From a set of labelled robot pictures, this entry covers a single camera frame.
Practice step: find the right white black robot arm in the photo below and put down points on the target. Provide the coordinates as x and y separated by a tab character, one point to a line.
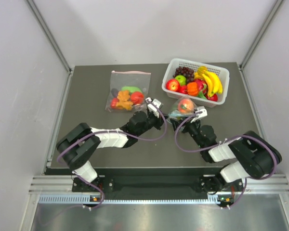
254	157

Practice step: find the red fake apple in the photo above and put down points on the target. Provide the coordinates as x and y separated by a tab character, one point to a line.
173	85

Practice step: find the orange fake ginger in bag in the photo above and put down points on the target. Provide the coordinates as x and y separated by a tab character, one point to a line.
124	100

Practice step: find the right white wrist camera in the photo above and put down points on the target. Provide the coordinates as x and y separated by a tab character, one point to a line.
200	113

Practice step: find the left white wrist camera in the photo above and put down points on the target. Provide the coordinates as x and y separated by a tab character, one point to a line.
154	107

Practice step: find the blue-zip clear bag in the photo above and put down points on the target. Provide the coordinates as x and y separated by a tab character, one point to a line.
175	107

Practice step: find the fake peach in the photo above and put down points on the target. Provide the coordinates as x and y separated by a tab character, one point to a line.
186	106

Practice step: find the red fake tomato in bag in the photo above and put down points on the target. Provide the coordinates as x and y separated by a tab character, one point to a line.
137	98

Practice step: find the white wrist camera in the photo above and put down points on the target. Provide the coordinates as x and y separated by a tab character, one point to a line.
200	113
154	107

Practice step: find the small red fake chili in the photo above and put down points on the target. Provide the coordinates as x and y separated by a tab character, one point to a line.
113	103

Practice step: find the yellow fake banana bunch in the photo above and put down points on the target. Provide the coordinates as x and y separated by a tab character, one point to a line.
213	83

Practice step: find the white plastic basket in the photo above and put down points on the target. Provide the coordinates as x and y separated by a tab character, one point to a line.
222	73

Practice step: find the pink-zip clear bag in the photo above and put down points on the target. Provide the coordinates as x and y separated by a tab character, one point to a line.
119	79

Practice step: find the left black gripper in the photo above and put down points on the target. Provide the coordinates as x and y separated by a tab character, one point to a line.
158	121

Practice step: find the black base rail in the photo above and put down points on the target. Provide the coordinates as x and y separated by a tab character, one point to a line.
198	179

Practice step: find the orange fake pumpkin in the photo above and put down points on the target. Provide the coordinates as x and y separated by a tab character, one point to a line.
192	89

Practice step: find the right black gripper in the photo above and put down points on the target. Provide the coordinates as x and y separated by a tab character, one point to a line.
177	122

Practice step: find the pink fake dragon fruit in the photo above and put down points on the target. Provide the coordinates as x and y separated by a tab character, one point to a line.
202	87

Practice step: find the slotted cable duct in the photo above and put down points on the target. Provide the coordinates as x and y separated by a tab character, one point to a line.
93	200

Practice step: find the green fake pepper in bag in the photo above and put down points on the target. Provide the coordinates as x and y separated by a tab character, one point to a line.
131	89

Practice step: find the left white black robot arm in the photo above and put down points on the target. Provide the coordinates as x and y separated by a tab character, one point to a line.
76	148

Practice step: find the red fake strawberry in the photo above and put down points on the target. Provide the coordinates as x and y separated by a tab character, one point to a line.
213	98

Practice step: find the green fake apple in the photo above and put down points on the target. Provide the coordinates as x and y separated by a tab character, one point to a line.
181	79

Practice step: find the purple fake grapes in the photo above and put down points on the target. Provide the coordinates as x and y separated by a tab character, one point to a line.
185	71

